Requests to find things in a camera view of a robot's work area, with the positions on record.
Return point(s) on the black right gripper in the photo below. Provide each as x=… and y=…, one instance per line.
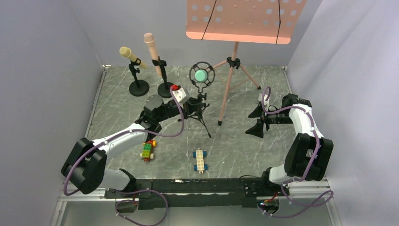
x=266, y=121

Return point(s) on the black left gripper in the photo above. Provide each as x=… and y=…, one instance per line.
x=193, y=104

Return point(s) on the mint green toy microphone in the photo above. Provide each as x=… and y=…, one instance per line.
x=201, y=75

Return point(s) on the black shock mount stand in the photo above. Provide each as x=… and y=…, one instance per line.
x=201, y=86

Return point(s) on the black round-base mic stand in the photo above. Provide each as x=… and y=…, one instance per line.
x=164, y=88

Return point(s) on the pink toy microphone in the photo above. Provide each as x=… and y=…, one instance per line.
x=151, y=44

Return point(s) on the yellow toy microphone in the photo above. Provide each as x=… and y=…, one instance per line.
x=127, y=53

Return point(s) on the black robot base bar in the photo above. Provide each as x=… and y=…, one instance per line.
x=200, y=192

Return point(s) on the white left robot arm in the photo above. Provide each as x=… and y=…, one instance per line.
x=85, y=166

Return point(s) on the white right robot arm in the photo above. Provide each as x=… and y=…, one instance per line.
x=310, y=152

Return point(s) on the pink music stand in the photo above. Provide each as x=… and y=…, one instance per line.
x=252, y=21

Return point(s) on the white blue toy brick car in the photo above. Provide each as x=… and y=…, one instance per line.
x=200, y=166

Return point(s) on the colourful toy brick car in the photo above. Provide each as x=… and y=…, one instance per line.
x=147, y=153

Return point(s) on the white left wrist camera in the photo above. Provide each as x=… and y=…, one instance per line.
x=180, y=94

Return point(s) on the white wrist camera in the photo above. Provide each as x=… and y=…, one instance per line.
x=266, y=100
x=180, y=94

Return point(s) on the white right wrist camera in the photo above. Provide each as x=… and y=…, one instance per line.
x=266, y=100

